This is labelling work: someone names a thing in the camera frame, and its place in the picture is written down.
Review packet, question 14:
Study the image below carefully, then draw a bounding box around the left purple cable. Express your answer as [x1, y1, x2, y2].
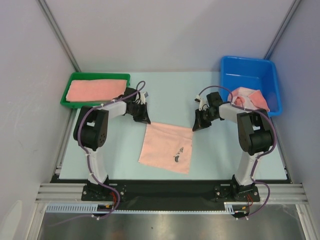
[48, 80, 147, 226]

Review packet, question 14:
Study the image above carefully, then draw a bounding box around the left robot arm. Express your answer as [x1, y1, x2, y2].
[73, 87, 151, 200]

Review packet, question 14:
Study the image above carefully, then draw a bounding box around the pink white striped towel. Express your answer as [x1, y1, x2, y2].
[227, 87, 270, 112]

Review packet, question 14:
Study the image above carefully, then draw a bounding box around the light pink towel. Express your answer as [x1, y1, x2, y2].
[138, 122, 193, 174]

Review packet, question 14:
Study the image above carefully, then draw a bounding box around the left aluminium corner post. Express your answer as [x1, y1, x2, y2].
[36, 0, 81, 72]

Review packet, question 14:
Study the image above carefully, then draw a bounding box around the blue plastic bin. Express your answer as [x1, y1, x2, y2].
[220, 56, 283, 117]

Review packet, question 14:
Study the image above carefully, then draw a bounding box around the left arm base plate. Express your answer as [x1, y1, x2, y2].
[81, 178, 126, 202]

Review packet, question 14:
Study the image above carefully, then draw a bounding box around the grey cable duct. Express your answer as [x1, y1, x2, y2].
[46, 202, 247, 215]

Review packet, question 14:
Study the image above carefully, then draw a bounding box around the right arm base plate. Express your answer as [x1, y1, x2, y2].
[213, 183, 260, 203]

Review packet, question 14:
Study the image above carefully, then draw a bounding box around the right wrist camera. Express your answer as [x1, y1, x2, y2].
[194, 95, 209, 111]

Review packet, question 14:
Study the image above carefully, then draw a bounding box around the green plastic tray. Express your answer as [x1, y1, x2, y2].
[60, 72, 131, 109]

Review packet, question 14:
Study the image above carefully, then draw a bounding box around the purple cable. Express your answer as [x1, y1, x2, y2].
[48, 80, 147, 226]
[197, 85, 276, 221]

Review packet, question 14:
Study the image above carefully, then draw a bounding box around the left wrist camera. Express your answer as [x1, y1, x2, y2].
[138, 92, 149, 105]

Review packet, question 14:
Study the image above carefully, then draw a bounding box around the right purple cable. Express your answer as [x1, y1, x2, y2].
[197, 85, 276, 221]

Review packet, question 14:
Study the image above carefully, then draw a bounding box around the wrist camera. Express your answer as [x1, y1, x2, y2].
[194, 95, 209, 111]
[138, 92, 149, 105]

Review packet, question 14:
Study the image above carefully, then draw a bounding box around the right aluminium corner post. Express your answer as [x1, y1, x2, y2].
[263, 0, 303, 60]

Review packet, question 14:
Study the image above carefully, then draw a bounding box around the aluminium corner post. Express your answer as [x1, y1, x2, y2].
[36, 0, 81, 72]
[263, 0, 303, 60]

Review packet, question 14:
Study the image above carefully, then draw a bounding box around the aluminium front rail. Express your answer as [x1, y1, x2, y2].
[35, 181, 308, 204]

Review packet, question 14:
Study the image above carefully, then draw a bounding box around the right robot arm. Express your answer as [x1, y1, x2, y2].
[192, 92, 277, 201]

